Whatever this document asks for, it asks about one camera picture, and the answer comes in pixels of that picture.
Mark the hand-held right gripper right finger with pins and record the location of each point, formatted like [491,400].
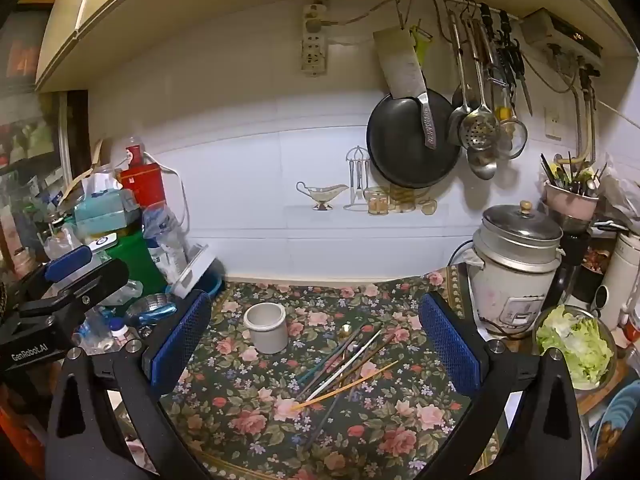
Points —
[450,347]

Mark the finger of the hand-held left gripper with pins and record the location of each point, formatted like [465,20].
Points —
[67,262]
[95,285]

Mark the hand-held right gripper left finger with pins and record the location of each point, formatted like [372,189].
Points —
[179,342]

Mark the white ceramic cup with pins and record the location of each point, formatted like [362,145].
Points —
[265,335]

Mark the white chopstick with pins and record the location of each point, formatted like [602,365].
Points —
[345,364]

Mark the orange chopstick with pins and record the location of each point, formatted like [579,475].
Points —
[350,385]

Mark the pile of mixed chopsticks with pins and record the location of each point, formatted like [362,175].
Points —
[330,357]

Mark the green box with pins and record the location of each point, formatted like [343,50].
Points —
[132,265]

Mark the small steel bowl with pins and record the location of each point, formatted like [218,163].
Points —
[150,302]

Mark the clear plastic bottle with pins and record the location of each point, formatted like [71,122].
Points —
[95,335]

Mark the small bottle with blue cap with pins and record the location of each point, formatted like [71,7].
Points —
[117,331]

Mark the teal tissue pack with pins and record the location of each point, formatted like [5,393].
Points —
[105,205]

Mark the white tray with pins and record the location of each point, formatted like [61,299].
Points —
[192,270]

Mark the plastic bag with bottles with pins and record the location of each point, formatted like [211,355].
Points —
[162,240]

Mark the white rice cooker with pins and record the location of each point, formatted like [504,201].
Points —
[510,290]

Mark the floral tablecloth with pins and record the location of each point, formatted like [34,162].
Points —
[380,425]

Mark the red canister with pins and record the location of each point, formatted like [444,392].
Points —
[142,182]

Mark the green lettuce leaves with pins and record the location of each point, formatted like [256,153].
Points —
[575,345]

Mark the metal rice cooker lid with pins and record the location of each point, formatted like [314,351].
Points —
[520,225]

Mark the black pot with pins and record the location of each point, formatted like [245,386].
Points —
[587,270]

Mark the metal bowl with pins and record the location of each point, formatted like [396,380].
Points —
[607,372]

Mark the blue patterned plate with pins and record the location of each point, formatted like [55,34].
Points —
[620,410]

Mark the white thermos jug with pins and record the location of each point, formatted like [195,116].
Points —
[622,280]

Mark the steel serving spoon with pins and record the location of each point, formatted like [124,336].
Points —
[482,165]

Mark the pink utensil holder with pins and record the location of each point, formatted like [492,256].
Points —
[570,205]

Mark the black frying pan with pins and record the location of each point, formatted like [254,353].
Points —
[400,150]

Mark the bundle of assorted cutlery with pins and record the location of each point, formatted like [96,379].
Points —
[567,175]

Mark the steel slotted spoon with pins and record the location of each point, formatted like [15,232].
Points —
[479,127]

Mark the steel ladle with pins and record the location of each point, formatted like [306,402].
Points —
[457,122]

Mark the clear plastic bag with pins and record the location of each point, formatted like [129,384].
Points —
[620,195]

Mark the steel cleaver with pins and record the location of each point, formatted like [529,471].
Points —
[400,65]

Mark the black kitchen scissors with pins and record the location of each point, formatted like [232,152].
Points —
[515,55]

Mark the green peeler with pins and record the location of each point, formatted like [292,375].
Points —
[421,42]

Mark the white power strip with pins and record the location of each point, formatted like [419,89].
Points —
[315,45]

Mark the white wall socket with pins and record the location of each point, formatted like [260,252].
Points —
[553,122]

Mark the white wall control box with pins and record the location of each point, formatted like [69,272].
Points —
[560,35]

